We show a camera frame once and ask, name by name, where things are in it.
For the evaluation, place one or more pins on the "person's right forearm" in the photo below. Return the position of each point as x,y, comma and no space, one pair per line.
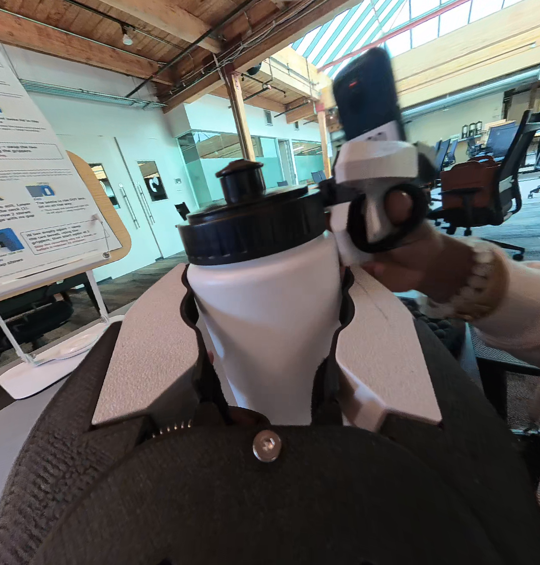
526,309

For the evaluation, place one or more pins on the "white door with window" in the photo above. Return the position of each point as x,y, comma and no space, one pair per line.
164,229
124,154

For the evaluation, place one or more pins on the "printed instruction sheet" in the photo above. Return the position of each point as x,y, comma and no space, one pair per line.
31,176

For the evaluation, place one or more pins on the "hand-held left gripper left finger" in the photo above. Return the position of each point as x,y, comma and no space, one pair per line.
155,353

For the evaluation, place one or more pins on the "wooden sign board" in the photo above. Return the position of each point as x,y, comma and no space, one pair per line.
111,212

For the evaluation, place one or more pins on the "black dimpled cushion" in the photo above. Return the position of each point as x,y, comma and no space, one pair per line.
442,331

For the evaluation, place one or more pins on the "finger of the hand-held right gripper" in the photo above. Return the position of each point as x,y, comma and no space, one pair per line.
380,161

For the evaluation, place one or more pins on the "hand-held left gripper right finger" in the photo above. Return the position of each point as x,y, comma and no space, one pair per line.
380,353

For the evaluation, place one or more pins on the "brown office chair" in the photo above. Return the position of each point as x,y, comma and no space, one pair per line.
468,185

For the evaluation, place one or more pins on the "black bottle lid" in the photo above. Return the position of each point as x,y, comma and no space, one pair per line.
252,225

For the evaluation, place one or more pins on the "person's right hand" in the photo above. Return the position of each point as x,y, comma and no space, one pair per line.
437,265

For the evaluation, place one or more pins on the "white plastic bottle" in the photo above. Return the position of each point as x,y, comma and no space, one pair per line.
265,300

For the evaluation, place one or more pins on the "white ceiling spotlight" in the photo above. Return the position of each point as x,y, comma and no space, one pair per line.
127,39

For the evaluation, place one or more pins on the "wooden pillar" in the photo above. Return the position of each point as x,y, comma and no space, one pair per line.
324,145
240,119

